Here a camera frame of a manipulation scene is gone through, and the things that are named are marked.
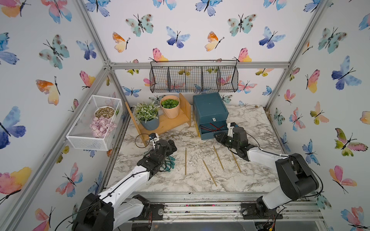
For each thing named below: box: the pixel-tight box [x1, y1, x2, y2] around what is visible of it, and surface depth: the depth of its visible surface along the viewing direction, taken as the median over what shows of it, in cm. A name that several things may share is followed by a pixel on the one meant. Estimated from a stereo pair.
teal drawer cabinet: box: [192, 91, 229, 136], surface depth 95 cm
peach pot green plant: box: [159, 95, 181, 119], surface depth 100 cm
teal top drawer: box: [199, 113, 229, 125], surface depth 91 cm
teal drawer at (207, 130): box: [198, 120, 228, 141], surface depth 99 cm
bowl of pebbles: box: [93, 105, 116, 119], surface depth 72 cm
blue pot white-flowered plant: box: [133, 100, 160, 131], surface depth 88 cm
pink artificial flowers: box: [89, 116, 117, 139], surface depth 65 cm
